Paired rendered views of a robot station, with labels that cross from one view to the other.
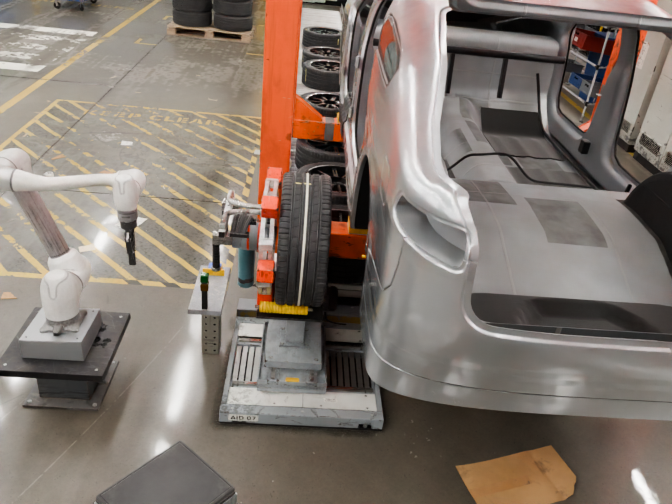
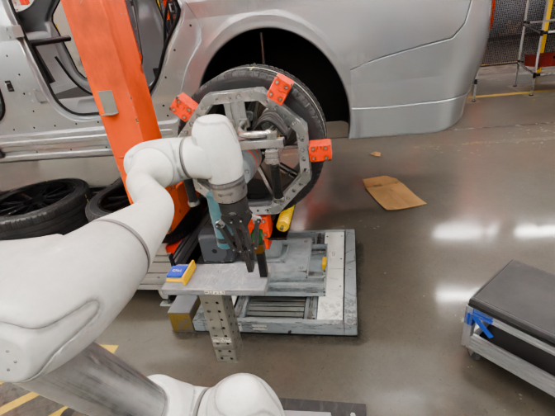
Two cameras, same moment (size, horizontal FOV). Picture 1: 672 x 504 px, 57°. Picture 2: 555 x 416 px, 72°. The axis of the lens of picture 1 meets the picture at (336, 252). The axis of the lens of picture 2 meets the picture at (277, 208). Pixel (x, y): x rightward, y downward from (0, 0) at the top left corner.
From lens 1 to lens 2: 2.90 m
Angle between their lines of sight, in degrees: 62
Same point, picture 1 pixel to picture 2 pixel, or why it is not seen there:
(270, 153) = (138, 97)
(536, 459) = (372, 186)
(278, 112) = (125, 36)
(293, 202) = not seen: hidden behind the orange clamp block
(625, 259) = not seen: hidden behind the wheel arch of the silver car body
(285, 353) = (296, 258)
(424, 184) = not seen: outside the picture
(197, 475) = (512, 280)
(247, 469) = (415, 313)
